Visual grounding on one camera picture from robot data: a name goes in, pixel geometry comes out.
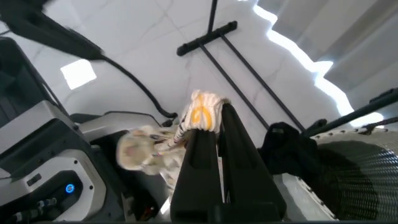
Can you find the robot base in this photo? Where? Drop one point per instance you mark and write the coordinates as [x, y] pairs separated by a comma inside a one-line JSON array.
[[46, 140]]

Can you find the white laundry basket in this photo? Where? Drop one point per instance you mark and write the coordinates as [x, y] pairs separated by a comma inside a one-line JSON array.
[[357, 174]]

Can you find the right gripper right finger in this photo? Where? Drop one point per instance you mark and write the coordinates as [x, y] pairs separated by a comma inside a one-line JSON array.
[[248, 193]]

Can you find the black garment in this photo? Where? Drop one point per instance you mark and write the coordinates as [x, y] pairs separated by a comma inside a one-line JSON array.
[[286, 149]]

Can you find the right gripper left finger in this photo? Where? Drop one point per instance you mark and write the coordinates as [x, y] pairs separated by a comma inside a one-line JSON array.
[[196, 193]]

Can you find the cream printed garment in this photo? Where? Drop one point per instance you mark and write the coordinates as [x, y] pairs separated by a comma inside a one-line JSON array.
[[202, 109]]

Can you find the black clothes rack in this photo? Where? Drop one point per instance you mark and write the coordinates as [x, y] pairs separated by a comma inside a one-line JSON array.
[[206, 38]]

